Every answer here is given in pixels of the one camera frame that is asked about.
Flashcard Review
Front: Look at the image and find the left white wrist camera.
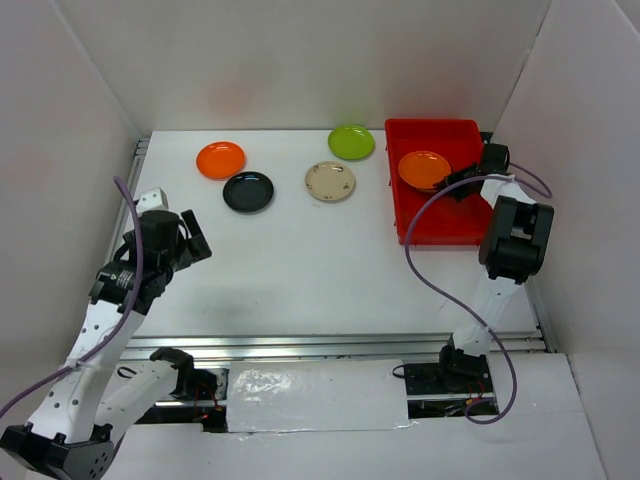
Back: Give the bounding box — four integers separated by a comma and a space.
135, 188, 169, 215

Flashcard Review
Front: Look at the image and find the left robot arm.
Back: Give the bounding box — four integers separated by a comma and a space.
1, 210, 217, 479

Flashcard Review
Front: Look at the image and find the cream plate with motifs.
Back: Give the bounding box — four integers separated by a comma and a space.
304, 161, 356, 203

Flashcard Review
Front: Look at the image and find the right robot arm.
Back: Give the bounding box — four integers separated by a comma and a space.
435, 144, 554, 392

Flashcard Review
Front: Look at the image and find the black plate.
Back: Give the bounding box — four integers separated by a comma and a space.
222, 171, 275, 214

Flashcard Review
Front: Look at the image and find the purple cable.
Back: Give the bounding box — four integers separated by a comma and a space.
0, 174, 146, 419
403, 162, 554, 426

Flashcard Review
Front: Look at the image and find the orange plate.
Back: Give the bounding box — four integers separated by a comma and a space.
398, 151, 452, 192
196, 141, 246, 180

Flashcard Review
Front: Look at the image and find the lime green plate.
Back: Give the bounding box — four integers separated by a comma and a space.
327, 124, 375, 161

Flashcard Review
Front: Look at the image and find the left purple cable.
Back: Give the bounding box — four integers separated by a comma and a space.
0, 174, 146, 419

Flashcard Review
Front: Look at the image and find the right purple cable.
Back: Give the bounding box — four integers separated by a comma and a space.
403, 162, 554, 426

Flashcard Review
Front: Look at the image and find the red plastic bin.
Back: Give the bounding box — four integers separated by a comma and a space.
385, 118, 493, 246

